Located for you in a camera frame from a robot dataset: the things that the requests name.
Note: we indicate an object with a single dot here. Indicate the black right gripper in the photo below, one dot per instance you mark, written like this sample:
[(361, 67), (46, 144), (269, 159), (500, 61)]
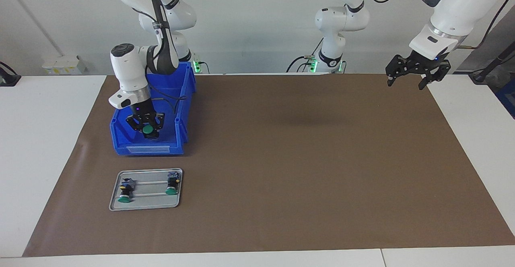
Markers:
[(144, 112)]

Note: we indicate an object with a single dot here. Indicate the black stand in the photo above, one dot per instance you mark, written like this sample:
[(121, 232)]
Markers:
[(489, 69)]

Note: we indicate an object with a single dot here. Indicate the blue plastic storage bin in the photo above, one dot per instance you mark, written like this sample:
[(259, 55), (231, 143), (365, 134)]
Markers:
[(181, 98)]

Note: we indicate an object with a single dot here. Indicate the green push button switch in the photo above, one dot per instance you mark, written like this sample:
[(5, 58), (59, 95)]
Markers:
[(125, 192), (172, 186), (149, 131)]

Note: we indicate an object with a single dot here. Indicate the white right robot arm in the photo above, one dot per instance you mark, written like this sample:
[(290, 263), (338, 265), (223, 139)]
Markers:
[(128, 69)]

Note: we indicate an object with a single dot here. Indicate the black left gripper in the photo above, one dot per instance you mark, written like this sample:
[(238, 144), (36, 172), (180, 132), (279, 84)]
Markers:
[(423, 61)]

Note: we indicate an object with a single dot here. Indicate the brown table mat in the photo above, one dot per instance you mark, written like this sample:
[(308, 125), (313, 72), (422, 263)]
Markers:
[(301, 170)]

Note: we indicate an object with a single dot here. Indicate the white wall socket box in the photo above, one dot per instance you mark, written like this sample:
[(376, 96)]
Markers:
[(64, 65)]

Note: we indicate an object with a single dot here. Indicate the silver metal tray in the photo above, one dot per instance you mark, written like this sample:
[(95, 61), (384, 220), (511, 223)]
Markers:
[(149, 203)]

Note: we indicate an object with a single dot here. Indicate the blue crate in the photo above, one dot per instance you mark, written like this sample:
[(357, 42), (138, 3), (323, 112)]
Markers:
[(507, 98)]

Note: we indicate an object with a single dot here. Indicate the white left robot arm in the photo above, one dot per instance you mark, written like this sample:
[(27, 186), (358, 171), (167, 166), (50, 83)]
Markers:
[(342, 19)]

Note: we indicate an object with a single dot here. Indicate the thin metal rod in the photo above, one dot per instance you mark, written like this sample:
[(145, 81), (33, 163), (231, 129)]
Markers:
[(151, 182), (151, 194)]

